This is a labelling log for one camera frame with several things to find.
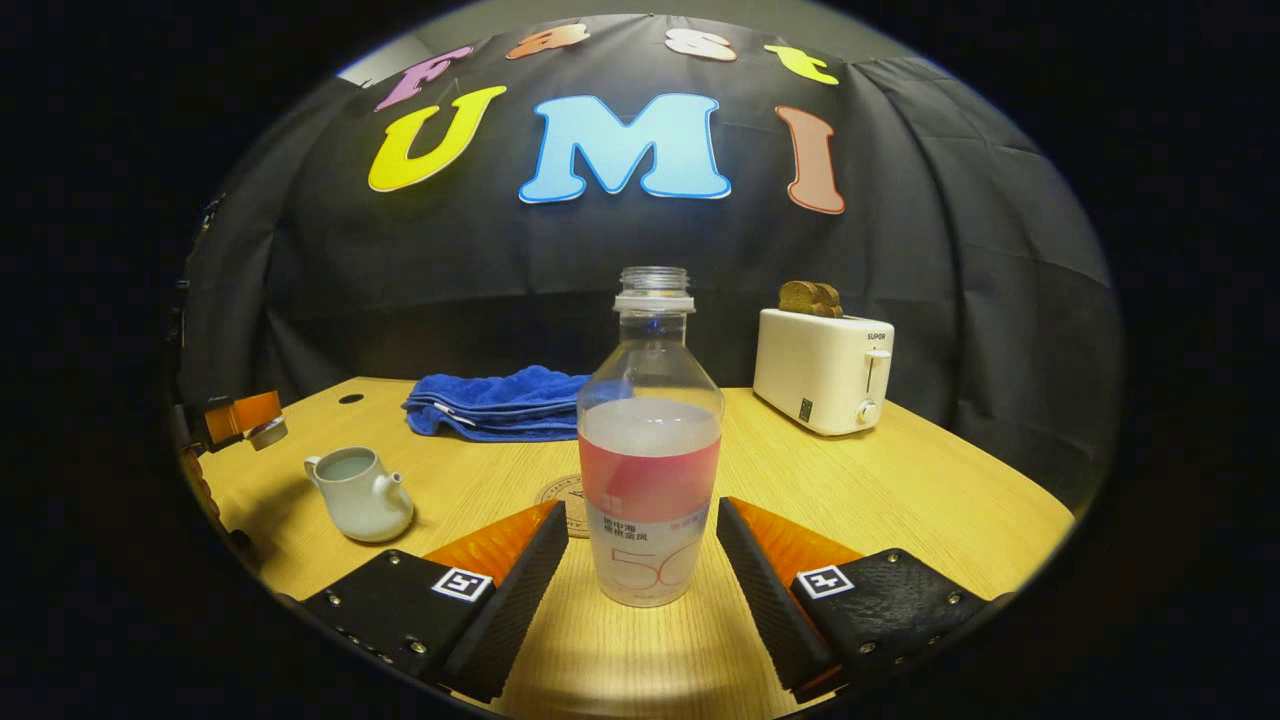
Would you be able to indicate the black backdrop cloth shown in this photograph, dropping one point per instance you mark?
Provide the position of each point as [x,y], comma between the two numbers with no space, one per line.
[500,270]

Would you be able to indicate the white toaster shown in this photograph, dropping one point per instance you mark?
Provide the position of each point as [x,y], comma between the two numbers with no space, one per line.
[815,375]

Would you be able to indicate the round brown coaster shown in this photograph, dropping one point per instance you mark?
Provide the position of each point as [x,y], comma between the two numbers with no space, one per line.
[560,500]

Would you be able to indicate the white teacup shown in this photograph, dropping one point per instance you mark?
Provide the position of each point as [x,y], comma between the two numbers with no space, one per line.
[365,505]

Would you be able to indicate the blue folded towel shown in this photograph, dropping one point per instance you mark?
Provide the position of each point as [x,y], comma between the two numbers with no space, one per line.
[500,405]

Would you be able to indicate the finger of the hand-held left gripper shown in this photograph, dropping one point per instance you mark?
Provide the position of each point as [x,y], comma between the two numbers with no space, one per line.
[250,410]

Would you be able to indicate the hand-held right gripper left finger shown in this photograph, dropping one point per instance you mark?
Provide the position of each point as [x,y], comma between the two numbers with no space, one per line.
[515,600]

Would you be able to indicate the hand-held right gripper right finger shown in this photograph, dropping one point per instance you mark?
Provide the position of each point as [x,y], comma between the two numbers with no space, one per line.
[760,600]

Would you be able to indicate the clear water bottle pink label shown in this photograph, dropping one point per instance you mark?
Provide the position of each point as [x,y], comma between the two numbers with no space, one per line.
[650,470]

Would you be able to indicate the brown toast slice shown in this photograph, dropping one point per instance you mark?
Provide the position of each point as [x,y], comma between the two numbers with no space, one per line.
[797,297]
[830,300]

